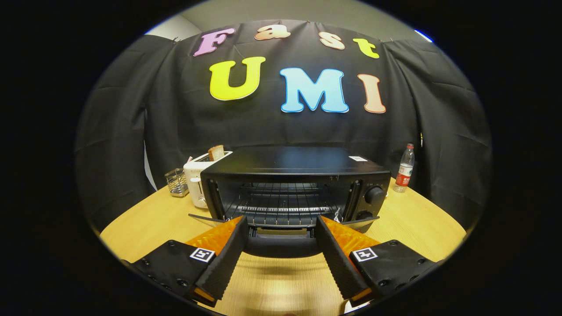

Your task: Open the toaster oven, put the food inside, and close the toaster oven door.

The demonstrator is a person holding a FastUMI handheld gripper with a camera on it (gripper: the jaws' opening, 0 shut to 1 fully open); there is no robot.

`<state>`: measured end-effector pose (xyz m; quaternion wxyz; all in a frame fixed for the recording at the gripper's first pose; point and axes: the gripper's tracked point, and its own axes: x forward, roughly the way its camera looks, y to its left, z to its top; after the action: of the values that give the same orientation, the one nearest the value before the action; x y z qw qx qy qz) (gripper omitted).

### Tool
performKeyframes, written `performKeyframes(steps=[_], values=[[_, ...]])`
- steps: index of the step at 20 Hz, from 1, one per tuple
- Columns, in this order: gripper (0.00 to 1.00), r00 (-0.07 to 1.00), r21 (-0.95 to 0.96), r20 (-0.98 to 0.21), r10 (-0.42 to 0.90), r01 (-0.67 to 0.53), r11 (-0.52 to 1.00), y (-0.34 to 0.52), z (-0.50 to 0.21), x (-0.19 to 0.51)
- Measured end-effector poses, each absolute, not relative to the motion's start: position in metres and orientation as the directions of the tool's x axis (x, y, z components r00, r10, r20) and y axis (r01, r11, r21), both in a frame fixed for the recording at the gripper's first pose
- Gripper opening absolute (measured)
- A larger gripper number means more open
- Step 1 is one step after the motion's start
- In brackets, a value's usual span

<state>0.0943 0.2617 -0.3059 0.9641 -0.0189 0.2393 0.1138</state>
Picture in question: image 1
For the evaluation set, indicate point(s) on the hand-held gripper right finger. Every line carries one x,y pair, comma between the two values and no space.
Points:
333,259

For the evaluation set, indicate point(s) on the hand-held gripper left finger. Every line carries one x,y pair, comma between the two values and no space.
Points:
228,259

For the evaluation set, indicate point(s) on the black toaster oven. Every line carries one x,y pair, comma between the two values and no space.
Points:
290,164

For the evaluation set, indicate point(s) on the white pop-up toaster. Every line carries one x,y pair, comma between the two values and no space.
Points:
193,175

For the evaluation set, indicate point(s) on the brown toast slice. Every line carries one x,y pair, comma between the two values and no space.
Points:
216,153

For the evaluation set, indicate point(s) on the red label water bottle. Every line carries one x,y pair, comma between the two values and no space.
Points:
405,173

